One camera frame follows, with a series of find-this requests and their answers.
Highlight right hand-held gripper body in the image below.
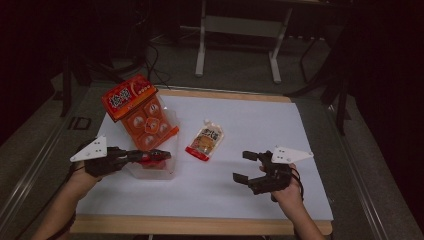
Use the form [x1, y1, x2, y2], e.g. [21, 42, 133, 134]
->
[248, 145, 315, 196]

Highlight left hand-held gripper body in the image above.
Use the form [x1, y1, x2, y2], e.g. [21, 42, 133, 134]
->
[69, 134, 136, 178]

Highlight red and black snack packet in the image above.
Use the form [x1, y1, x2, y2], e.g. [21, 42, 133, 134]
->
[139, 151, 170, 172]

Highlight clear plastic container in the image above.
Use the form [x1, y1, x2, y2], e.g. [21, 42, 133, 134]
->
[124, 96, 181, 181]

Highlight large orange snack packet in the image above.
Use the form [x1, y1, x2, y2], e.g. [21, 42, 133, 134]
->
[101, 73, 180, 152]

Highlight tan sauce pouch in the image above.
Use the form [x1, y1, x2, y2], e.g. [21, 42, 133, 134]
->
[184, 118, 225, 162]

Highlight person's right hand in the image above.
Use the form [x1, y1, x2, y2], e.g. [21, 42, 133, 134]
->
[259, 163, 305, 217]

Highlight person's left hand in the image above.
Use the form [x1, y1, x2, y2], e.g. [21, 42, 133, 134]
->
[68, 165, 104, 198]

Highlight white table mat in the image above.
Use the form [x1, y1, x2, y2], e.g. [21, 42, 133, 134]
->
[75, 94, 334, 221]

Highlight floor socket plate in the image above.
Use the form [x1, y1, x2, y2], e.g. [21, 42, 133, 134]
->
[68, 116, 92, 131]

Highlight black stand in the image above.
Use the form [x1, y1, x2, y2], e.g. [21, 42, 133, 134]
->
[59, 49, 134, 118]

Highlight dark chair legs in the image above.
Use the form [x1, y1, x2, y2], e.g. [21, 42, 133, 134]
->
[286, 33, 354, 136]

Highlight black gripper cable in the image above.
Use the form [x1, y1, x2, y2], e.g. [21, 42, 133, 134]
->
[291, 167, 305, 202]

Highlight metal floor rail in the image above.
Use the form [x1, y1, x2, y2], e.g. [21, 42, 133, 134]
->
[0, 109, 73, 231]
[324, 103, 391, 240]

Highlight black floor cables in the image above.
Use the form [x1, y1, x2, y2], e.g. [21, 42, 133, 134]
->
[144, 41, 172, 90]

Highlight white metal desk frame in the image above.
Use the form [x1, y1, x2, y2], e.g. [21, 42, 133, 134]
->
[194, 0, 294, 84]

